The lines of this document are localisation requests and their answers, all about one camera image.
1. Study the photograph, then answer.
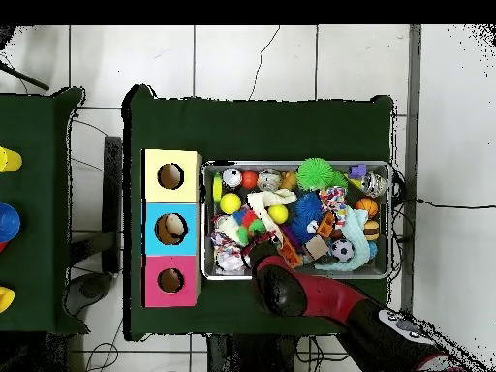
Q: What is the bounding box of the orange plastic tray block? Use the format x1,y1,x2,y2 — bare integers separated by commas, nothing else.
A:
278,235,304,269

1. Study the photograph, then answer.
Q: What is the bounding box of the wooden box with three holes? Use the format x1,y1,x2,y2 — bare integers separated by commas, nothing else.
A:
140,148,203,309

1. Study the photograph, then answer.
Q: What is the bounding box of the yellow ball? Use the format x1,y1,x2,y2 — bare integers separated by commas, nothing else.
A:
219,193,242,215

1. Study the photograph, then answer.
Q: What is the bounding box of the cream waffle cloth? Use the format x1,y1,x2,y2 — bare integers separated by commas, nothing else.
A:
246,189,298,233

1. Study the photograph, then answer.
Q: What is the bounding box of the red-orange ball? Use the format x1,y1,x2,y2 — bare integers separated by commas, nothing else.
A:
239,170,261,191

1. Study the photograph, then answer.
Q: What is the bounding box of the crushed silver can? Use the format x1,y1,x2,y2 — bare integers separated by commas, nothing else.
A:
222,167,244,190

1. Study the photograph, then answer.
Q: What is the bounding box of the blue furry googly-eyed toy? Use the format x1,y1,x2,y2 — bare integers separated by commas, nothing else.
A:
290,192,326,245

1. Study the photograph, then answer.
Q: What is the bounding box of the green cloth table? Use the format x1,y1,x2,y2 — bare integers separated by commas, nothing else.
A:
0,87,88,336
123,83,398,342

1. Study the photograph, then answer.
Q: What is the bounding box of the large green spiky ball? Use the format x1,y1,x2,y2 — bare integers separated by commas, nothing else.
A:
297,157,336,192

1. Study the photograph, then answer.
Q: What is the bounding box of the colourful polka-dot cloth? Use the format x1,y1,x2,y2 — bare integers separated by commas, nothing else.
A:
321,185,350,226

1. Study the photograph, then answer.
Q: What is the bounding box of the small soccer ball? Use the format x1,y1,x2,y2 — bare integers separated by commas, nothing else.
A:
331,240,355,264

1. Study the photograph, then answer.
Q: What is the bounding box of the mint green cloth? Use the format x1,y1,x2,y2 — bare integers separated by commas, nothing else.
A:
316,207,372,273

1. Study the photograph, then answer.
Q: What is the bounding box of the small orange basketball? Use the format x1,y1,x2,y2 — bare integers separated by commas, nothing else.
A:
356,197,380,219

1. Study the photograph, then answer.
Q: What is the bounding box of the black floor stand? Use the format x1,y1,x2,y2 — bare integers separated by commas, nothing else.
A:
68,137,125,307

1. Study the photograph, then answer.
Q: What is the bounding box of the blue round cap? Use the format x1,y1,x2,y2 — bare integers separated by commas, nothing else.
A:
0,202,21,253

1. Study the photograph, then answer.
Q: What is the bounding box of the black rod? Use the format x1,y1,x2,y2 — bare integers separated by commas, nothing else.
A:
0,61,49,92

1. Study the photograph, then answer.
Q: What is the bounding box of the wire mesh bin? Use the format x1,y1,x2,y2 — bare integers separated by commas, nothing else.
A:
201,161,392,282

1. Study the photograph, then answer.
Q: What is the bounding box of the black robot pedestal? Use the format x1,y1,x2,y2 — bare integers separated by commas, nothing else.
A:
205,334,342,372

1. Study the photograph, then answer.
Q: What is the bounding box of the black cable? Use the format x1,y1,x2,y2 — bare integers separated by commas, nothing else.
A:
390,166,496,233

